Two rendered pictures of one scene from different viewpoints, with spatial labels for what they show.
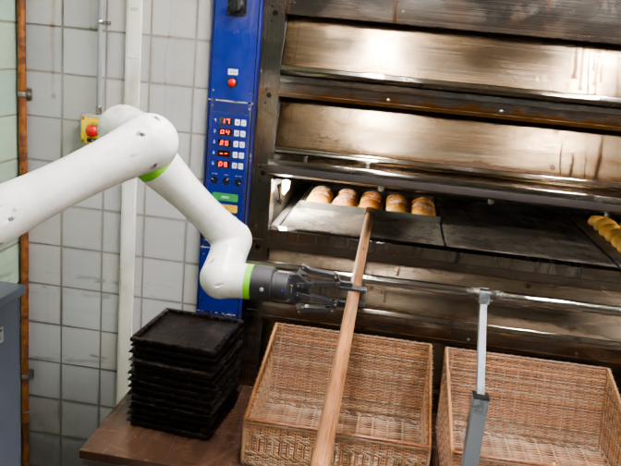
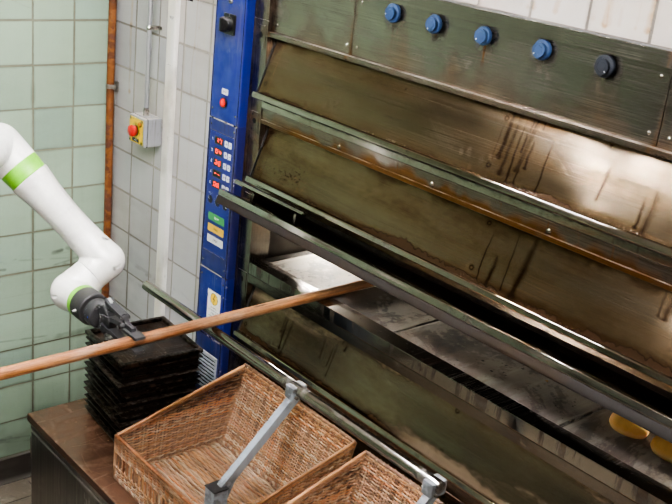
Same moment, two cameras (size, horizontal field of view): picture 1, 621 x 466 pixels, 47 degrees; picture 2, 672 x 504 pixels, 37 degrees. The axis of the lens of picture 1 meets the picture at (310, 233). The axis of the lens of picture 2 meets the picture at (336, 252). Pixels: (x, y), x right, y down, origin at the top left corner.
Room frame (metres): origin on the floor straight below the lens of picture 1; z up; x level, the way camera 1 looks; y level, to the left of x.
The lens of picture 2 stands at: (0.30, -2.01, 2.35)
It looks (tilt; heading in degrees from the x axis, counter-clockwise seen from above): 20 degrees down; 41
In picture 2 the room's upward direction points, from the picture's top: 6 degrees clockwise
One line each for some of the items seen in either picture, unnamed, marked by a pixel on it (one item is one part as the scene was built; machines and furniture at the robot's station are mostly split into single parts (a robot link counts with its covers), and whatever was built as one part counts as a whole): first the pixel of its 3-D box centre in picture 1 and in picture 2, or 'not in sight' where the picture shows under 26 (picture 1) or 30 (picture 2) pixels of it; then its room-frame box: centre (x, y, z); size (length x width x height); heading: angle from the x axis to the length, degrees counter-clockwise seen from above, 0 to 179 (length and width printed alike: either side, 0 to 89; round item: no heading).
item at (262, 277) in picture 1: (264, 283); (91, 306); (1.74, 0.11, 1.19); 0.12 x 0.06 x 0.09; 174
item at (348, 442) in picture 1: (343, 398); (231, 459); (2.06, -0.15, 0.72); 0.56 x 0.49 x 0.28; 84
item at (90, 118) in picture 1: (98, 129); (144, 129); (2.38, 0.75, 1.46); 0.10 x 0.07 x 0.10; 84
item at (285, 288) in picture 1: (292, 287); (103, 317); (1.73, 0.03, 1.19); 0.09 x 0.07 x 0.08; 84
